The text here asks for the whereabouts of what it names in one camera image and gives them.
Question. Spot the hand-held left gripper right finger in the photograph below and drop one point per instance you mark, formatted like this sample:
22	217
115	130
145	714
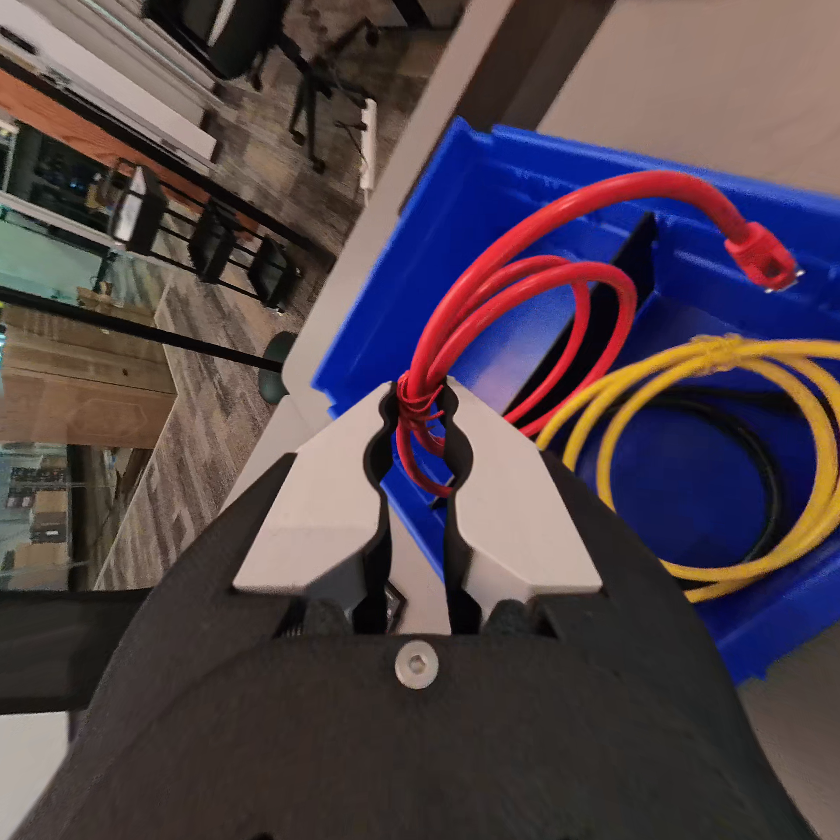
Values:
518	518

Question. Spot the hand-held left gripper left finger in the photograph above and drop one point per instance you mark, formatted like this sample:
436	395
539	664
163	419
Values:
315	512

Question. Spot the blue plastic bin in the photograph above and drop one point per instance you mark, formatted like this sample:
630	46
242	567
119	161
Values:
459	216

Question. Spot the black floor lamp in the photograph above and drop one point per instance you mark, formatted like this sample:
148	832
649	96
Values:
275	367

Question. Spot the black bin divider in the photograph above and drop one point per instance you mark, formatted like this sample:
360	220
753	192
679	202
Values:
609	341

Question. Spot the black metal rack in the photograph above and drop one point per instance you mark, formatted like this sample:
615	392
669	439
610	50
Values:
210	243

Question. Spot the white power strip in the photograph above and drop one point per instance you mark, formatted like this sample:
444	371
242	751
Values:
369	144

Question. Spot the black office chair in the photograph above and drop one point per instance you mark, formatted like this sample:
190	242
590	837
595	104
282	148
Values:
229	39

